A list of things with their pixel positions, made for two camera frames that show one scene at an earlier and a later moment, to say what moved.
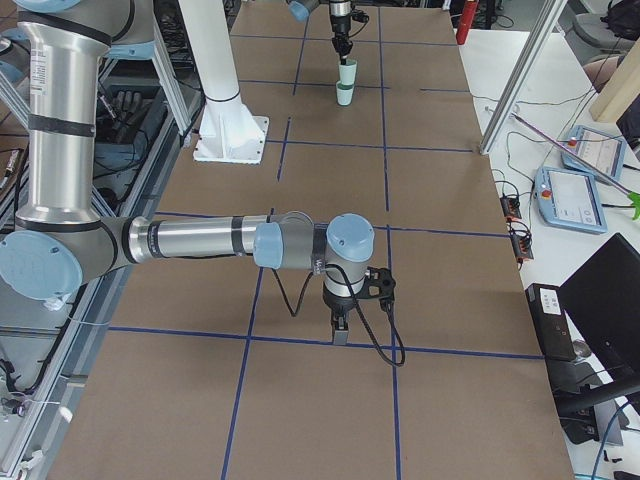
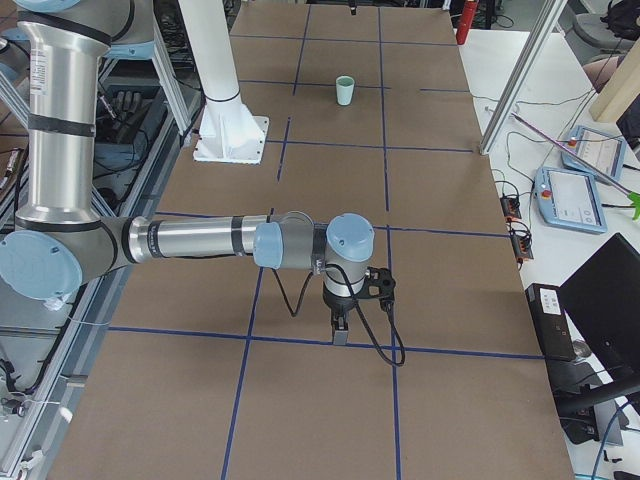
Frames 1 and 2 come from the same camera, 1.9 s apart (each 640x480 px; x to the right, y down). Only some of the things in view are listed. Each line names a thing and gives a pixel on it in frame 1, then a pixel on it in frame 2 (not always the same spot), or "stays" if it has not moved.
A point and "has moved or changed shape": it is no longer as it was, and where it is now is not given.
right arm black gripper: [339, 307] stays
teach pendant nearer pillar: [602, 150] stays
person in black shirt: [599, 60] stays
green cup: [348, 72] has moved or changed shape
